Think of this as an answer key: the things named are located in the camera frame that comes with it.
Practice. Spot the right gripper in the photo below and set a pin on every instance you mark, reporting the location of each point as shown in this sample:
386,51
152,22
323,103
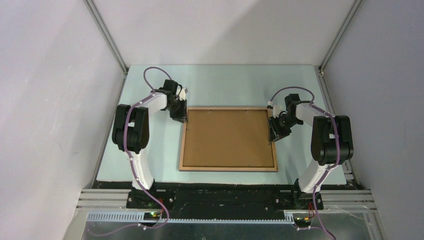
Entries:
275,132

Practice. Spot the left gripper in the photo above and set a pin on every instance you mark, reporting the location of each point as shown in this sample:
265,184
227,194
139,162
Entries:
181,116

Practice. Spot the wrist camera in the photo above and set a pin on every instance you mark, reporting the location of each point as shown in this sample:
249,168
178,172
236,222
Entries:
275,109
182,95

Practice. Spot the brown backing board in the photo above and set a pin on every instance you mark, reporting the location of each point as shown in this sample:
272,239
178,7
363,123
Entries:
228,137

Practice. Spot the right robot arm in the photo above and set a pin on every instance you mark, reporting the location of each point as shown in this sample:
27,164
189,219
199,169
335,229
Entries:
331,140

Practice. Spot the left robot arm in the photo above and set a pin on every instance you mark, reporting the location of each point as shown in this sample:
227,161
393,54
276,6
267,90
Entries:
131,127

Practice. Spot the wooden picture frame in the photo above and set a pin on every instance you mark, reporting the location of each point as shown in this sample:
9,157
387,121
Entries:
275,159

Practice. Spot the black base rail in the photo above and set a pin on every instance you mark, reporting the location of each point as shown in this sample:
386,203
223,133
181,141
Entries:
213,201

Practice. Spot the aluminium base frame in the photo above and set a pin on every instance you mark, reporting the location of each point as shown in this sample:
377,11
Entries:
111,214

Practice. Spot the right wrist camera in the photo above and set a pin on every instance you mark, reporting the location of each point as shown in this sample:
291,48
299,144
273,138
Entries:
275,109

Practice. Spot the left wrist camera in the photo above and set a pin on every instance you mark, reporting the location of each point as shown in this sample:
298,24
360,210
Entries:
182,95

